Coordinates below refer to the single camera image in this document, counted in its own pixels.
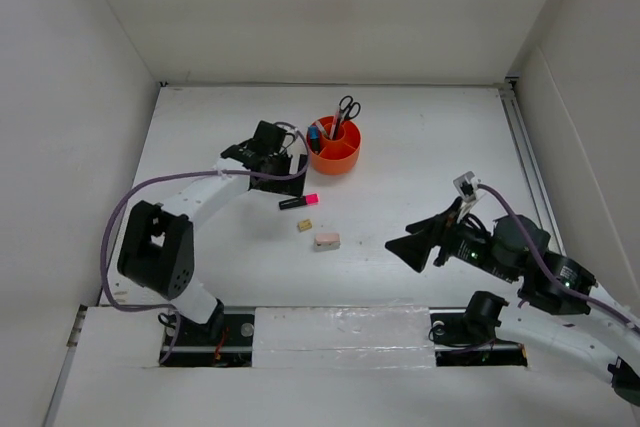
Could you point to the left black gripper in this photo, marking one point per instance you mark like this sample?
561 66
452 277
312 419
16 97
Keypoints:
284 186

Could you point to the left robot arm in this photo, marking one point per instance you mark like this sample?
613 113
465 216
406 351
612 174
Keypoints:
158 248

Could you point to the green clear pen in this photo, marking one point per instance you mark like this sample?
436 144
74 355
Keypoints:
321 128

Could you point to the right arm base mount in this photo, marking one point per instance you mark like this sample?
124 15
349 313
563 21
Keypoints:
467 338

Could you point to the aluminium rail right side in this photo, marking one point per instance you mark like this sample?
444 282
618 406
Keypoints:
537 191

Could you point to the small tan eraser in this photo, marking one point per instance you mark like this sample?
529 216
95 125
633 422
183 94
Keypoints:
304 225

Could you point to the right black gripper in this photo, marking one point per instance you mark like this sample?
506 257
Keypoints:
439 229

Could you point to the pink white eraser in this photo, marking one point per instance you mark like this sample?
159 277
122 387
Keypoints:
326 241

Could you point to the orange round divided container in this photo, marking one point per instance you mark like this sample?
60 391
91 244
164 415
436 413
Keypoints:
338 156

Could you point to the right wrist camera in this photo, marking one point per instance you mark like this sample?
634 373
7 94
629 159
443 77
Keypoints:
467 186

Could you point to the red clear pen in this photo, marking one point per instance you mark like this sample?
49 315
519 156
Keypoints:
334 124

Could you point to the black gel pen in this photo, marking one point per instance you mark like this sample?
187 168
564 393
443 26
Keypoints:
340 122

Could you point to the black handled scissors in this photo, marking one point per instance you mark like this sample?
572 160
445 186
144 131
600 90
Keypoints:
350 106

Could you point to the blue capped black highlighter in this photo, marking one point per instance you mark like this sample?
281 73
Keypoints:
314 139

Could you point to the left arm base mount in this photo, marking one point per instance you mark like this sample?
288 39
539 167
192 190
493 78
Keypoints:
227 343

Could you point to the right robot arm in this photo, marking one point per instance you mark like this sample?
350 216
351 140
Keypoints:
559 306

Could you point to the pink capped black highlighter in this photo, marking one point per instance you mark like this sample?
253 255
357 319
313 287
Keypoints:
297 202

